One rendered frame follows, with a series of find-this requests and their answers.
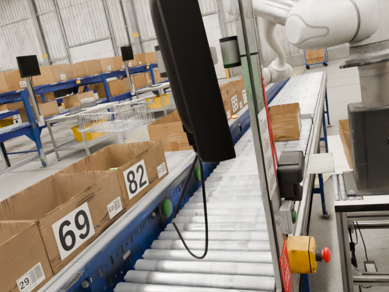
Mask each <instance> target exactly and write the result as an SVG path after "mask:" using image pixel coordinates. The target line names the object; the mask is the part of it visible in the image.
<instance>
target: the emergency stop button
mask: <svg viewBox="0 0 389 292"><path fill-rule="evenodd" d="M321 258H322V260H325V263H329V262H330V260H331V252H330V250H329V248H328V247H324V250H321Z"/></svg>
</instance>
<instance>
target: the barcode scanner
mask: <svg viewBox="0 0 389 292"><path fill-rule="evenodd" d="M304 168H305V161H304V154H303V151H287V152H282V153H281V155H280V157H279V160H278V167H277V168H276V169H277V178H278V182H279V183H280V184H293V190H294V194H295V197H294V198H284V200H291V201H301V200H302V199H303V187H302V185H300V183H301V182H302V181H303V178H304Z"/></svg>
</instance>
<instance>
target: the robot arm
mask: <svg viewBox="0 0 389 292"><path fill-rule="evenodd" d="M252 4H253V9H254V16H255V17H258V16H259V17H261V18H263V21H262V33H263V37H264V39H265V41H266V43H267V44H268V45H269V47H270V48H271V50H272V51H273V52H274V54H275V55H276V57H277V58H276V60H274V61H272V63H271V64H270V65H269V67H267V68H263V66H262V72H263V78H264V83H265V85H267V84H270V83H277V82H281V81H284V80H286V79H288V78H289V77H290V76H291V75H292V67H291V66H290V65H289V64H287V63H286V55H285V52H284V49H283V48H282V46H281V45H280V43H279V41H278V39H277V38H276V36H275V34H274V29H275V26H276V24H279V25H282V26H284V27H285V34H286V37H287V39H288V41H289V42H290V44H291V45H293V46H295V47H297V48H299V49H303V50H317V49H325V48H330V47H334V46H337V45H341V44H344V43H348V45H349V58H348V59H347V60H345V61H344V62H345V64H352V63H358V62H362V61H369V60H375V59H382V58H386V57H389V0H301V1H299V2H294V1H290V0H252ZM225 9H226V11H227V12H228V14H230V15H232V16H234V15H233V8H232V0H225Z"/></svg>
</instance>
